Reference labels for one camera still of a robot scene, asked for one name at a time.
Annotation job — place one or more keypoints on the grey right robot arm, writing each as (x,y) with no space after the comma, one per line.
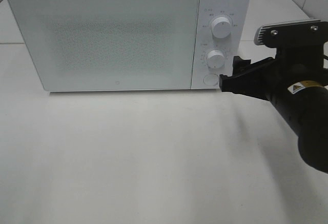
(303,106)

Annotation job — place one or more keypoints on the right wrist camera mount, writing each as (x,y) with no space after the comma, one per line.
(303,33)

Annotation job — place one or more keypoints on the white microwave knob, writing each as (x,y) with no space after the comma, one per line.
(221,26)
(215,59)

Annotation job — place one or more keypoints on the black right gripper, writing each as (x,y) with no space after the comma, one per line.
(264,79)

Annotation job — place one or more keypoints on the white microwave door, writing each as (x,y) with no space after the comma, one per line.
(102,45)

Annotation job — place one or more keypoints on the white round door button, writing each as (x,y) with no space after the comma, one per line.
(211,80)

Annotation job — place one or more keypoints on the white microwave oven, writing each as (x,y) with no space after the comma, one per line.
(220,1)

